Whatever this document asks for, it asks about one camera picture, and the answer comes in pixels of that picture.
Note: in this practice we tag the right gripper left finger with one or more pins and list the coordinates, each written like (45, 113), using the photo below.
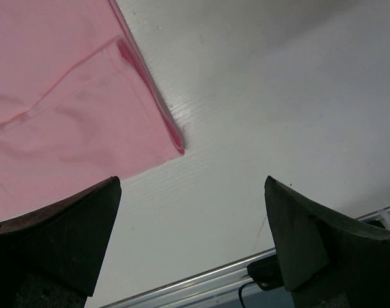
(52, 257)

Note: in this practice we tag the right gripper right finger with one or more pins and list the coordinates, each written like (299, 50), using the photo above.
(326, 258)

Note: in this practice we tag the pink t shirt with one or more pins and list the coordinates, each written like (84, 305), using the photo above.
(77, 103)

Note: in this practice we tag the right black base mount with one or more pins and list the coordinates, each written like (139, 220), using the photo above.
(265, 273)

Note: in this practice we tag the aluminium rail frame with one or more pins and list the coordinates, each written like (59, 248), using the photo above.
(219, 285)

